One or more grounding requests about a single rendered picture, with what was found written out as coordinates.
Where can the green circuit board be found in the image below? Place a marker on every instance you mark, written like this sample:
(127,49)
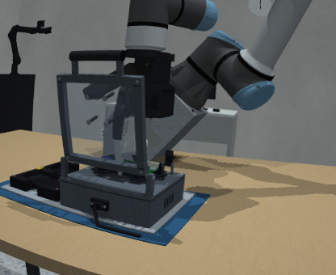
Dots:
(151,166)

